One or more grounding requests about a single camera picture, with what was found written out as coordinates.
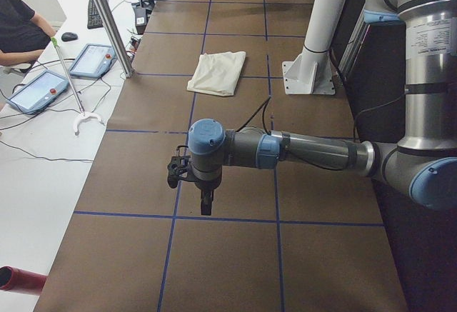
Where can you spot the black keyboard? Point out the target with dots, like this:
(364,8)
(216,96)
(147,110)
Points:
(93,17)

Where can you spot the aluminium frame post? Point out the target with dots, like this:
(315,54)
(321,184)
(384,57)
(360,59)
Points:
(114,36)

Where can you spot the seated person in black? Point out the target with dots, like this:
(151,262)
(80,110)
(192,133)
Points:
(24,33)

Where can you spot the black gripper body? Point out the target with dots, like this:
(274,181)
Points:
(206,185)

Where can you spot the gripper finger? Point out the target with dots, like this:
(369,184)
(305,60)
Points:
(209,202)
(204,203)

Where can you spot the far teach pendant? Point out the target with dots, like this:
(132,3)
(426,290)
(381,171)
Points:
(93,61)

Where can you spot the black computer mouse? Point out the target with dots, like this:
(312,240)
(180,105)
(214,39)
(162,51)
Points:
(69,36)

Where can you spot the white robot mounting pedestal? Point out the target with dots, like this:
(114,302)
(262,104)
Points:
(310,73)

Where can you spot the cream long-sleeve printed shirt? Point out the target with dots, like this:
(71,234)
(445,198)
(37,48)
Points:
(217,74)

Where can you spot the red fire extinguisher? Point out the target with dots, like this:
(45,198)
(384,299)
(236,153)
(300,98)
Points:
(20,281)

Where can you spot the teach pendant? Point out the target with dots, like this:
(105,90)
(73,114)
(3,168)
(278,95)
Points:
(93,61)
(39,92)

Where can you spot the near teach pendant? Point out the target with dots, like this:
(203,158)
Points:
(39,92)

